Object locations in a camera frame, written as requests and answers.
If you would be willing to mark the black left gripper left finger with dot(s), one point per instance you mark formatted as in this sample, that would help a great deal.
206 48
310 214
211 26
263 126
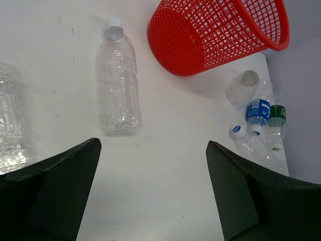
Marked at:
47 200

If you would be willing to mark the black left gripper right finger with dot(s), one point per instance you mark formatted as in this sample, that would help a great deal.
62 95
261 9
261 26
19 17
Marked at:
255 203

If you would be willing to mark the clear bottle blue-white cap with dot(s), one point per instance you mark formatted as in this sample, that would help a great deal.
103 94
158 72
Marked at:
250 145

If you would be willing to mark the clear ribbed plastic bottle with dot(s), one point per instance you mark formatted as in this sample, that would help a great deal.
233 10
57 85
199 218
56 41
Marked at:
17 149

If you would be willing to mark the blue label plastic bottle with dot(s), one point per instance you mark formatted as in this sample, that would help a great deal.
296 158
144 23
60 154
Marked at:
257 115

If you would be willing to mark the red mesh plastic bin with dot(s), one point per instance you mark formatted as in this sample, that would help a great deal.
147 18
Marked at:
190 37

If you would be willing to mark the green label plastic bottle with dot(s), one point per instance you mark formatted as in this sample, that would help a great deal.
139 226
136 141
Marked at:
276 127

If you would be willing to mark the clear wide-mouth plastic jar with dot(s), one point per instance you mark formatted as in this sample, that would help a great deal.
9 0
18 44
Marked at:
242 89

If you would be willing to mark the clear bottle white cap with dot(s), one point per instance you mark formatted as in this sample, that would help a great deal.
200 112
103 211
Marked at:
116 74

